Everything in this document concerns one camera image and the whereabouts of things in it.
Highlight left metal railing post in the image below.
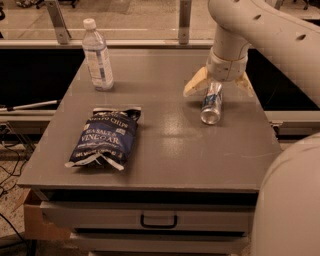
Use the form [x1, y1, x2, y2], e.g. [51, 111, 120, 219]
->
[45, 0, 71, 45]

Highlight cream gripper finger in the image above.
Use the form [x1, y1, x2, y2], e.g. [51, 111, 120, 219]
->
[183, 67, 211, 97]
[235, 72, 254, 97]

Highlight grey lower drawer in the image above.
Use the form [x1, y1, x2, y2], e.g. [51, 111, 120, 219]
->
[70, 233, 248, 254]

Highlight middle metal railing post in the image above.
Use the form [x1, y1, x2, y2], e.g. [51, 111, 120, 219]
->
[178, 0, 192, 45]

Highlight black floor cables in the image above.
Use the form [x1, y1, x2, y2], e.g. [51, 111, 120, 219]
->
[0, 123, 38, 256]

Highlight black drawer handle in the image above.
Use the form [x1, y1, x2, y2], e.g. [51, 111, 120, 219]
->
[140, 214, 178, 229]

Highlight silver blue redbull can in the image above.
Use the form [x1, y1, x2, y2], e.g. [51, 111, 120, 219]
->
[200, 82, 222, 125]

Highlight blue potato chips bag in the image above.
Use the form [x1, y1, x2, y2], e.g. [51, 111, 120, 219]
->
[65, 107, 141, 171]

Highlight metal railing post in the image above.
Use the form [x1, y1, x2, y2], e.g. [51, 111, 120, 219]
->
[45, 0, 71, 45]
[178, 0, 192, 45]

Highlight clear plastic water bottle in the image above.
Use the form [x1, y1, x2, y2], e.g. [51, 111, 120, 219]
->
[82, 18, 114, 91]

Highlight grey drawer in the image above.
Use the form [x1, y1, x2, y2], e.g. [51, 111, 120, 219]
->
[40, 201, 254, 233]
[70, 233, 248, 254]

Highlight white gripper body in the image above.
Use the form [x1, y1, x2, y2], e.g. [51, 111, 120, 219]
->
[206, 49, 248, 82]

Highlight grey upper drawer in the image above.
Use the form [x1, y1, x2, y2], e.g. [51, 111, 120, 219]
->
[40, 201, 254, 233]

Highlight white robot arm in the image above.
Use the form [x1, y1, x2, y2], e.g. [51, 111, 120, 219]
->
[184, 0, 320, 256]

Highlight cardboard box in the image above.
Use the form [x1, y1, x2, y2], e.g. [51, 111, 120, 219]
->
[14, 189, 70, 241]

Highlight white rod with black tip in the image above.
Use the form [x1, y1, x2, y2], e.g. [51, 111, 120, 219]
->
[0, 100, 61, 112]

